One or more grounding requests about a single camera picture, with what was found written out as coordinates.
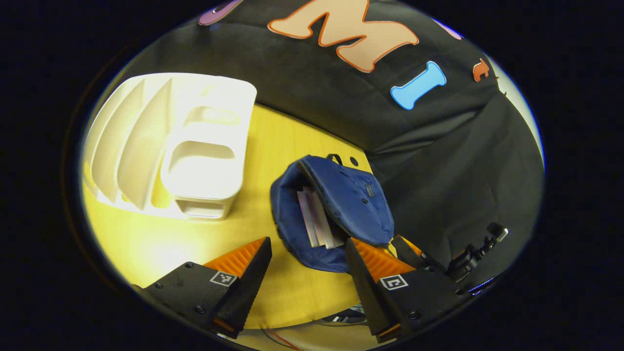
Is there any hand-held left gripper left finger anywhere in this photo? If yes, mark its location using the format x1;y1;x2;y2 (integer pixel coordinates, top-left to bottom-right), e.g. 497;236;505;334
134;236;273;339

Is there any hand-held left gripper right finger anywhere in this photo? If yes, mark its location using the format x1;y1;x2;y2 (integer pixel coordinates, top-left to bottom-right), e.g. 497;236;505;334
345;238;471;343

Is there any blue schoolbag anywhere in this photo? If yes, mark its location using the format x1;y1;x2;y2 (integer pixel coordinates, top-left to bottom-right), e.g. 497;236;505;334
270;154;395;273

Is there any white and blue book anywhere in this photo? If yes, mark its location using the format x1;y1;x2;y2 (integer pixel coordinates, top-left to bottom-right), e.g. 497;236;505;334
312;190;347;250

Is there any pink book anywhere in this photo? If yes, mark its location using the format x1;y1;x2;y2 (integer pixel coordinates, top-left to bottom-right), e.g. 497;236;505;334
296;189;323;248

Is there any black backdrop cloth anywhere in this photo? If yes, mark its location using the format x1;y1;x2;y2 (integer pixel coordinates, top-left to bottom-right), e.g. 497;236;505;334
112;0;544;293

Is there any red cable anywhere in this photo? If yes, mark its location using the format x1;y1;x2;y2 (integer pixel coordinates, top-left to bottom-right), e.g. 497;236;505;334
266;328;303;351

